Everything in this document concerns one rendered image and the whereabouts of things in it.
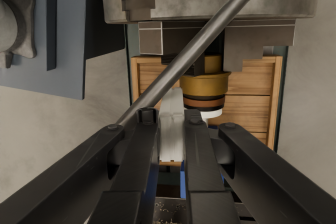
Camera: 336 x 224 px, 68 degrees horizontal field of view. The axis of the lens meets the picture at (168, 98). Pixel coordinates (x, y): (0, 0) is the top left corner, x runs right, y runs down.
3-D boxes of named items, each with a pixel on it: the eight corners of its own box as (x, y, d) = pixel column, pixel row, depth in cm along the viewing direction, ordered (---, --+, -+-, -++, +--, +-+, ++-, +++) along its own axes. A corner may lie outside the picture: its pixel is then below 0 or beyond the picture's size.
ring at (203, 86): (173, 57, 38) (174, 113, 41) (235, 56, 37) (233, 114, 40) (178, 51, 47) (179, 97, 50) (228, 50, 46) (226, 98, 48)
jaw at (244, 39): (226, -1, 37) (311, -5, 35) (223, 2, 42) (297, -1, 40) (223, 72, 40) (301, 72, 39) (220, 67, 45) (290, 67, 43)
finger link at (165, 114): (172, 162, 15) (159, 162, 15) (173, 120, 22) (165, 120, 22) (171, 115, 14) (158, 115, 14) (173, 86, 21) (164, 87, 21)
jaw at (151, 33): (180, 1, 39) (124, -5, 30) (209, -2, 36) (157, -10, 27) (181, 71, 42) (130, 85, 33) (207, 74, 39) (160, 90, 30)
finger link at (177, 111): (171, 115, 14) (184, 115, 14) (173, 86, 21) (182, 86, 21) (172, 162, 15) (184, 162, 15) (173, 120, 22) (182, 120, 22)
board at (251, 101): (134, 55, 66) (130, 57, 62) (277, 54, 61) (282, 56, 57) (141, 157, 74) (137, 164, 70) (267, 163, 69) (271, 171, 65)
